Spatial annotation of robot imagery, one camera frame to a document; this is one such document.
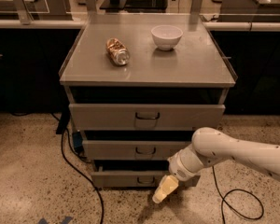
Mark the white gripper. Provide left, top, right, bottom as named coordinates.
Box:
left=152, top=145, right=206, bottom=203

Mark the grey drawer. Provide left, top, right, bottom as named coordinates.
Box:
left=82, top=140, right=190, bottom=161
left=69, top=104, right=225, bottom=131
left=90, top=165, right=202, bottom=189

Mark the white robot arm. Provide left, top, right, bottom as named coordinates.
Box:
left=152, top=127, right=280, bottom=203

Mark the grey metal drawer cabinet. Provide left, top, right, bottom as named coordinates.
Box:
left=58, top=12, right=239, bottom=189

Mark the blue power adapter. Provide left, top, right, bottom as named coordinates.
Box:
left=72, top=132, right=83, bottom=152

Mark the white ceramic bowl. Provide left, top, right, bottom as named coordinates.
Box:
left=151, top=25, right=183, bottom=50

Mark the black floor cable right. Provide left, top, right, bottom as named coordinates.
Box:
left=211, top=165, right=265, bottom=224

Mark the black floor cable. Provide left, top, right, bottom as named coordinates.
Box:
left=211, top=165, right=265, bottom=224
left=9, top=110, right=105, bottom=224

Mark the black floor cable left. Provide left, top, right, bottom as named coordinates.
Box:
left=9, top=110, right=105, bottom=224

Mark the white horizontal rail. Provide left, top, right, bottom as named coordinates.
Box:
left=0, top=20, right=280, bottom=32

